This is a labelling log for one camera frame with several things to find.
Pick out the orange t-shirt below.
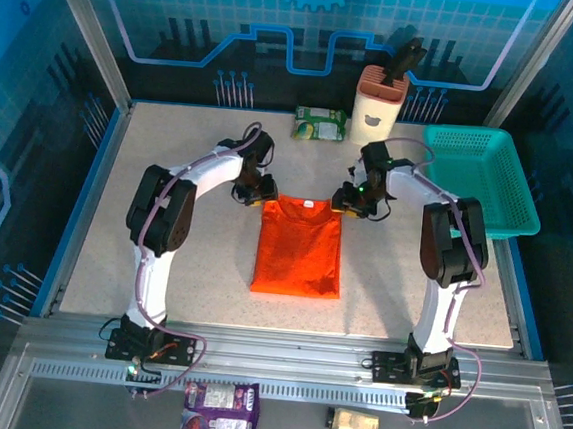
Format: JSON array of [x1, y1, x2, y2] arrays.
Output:
[[249, 192, 350, 302]]

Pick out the cream knife block pink rim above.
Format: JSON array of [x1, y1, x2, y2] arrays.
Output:
[[348, 63, 412, 153]]

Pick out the green snack packet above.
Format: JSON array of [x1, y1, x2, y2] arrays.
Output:
[[291, 104, 350, 144]]

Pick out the teal plastic basket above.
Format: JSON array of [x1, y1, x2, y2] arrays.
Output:
[[413, 121, 550, 246]]

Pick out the small tan packet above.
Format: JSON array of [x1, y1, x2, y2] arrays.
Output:
[[323, 406, 382, 429]]

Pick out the purple snack packet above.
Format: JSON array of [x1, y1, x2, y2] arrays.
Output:
[[179, 376, 264, 429]]

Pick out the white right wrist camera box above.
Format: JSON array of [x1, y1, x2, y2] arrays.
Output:
[[345, 164, 368, 188]]

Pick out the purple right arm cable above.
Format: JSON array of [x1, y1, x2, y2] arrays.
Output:
[[341, 134, 503, 428]]

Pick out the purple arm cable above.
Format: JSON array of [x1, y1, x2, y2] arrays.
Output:
[[341, 134, 503, 428], [119, 113, 265, 407]]

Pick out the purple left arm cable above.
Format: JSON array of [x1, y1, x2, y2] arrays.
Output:
[[119, 113, 265, 407]]

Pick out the black knife handle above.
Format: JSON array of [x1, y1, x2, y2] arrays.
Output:
[[381, 34, 429, 91]]

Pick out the aluminium mounting rail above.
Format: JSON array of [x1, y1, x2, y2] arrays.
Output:
[[13, 306, 556, 399]]

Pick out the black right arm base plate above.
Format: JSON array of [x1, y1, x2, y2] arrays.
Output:
[[369, 350, 465, 390]]

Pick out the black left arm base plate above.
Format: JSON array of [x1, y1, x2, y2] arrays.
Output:
[[104, 326, 205, 369]]

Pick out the slotted grey cable duct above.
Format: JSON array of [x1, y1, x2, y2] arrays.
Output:
[[29, 360, 411, 411]]

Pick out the aluminium frame post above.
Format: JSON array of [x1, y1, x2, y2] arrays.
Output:
[[483, 0, 573, 136], [29, 0, 145, 115]]

